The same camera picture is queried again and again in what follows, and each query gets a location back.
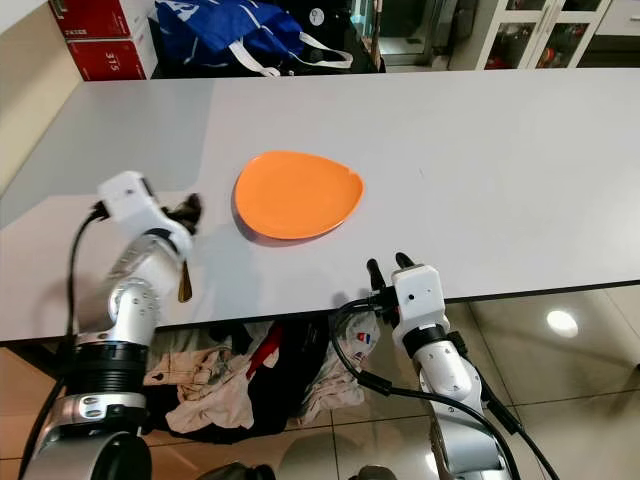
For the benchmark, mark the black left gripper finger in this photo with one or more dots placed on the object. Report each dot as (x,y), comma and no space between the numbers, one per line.
(193,202)
(193,218)

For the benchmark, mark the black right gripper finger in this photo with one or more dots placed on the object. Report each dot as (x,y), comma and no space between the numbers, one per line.
(376,277)
(405,261)

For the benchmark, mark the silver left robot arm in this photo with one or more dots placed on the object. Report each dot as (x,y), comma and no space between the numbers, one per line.
(135,310)

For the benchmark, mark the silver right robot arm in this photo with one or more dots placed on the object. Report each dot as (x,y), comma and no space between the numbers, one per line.
(455,385)

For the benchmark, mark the white printed cloth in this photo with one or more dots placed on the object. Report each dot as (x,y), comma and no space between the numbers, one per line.
(345,370)

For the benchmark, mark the black bag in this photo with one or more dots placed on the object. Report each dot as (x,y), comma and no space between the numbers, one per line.
(295,390)

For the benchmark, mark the red cloth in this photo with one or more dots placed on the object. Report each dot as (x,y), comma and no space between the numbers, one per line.
(266,350)

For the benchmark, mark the red cardboard box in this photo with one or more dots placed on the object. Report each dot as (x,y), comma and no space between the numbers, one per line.
(110,60)
(95,16)

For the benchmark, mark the grey robot right foot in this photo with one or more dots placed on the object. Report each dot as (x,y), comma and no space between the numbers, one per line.
(372,473)

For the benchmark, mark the grey robot foot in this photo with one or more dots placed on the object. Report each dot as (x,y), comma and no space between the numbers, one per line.
(235,472)
(372,473)

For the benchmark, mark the beige crumpled cloth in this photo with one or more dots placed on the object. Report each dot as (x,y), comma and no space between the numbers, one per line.
(195,390)

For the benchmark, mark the dark table leg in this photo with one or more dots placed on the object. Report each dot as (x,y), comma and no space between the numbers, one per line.
(45,358)

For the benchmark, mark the black suitcase with round sticker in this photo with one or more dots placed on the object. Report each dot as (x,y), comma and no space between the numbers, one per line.
(325,40)

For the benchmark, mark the grey robot left foot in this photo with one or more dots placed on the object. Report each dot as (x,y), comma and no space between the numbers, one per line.
(235,472)

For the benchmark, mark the white raised counter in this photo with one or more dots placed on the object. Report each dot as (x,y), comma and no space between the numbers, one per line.
(18,10)

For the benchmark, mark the white glass-door cabinet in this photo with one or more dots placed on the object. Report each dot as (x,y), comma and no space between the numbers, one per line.
(540,30)

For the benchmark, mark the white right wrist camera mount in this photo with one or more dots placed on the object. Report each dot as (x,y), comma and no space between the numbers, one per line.
(420,298)

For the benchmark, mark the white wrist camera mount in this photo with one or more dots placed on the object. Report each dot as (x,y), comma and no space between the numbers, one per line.
(132,205)
(420,298)

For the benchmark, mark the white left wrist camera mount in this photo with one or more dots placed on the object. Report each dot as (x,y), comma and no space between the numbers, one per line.
(132,205)

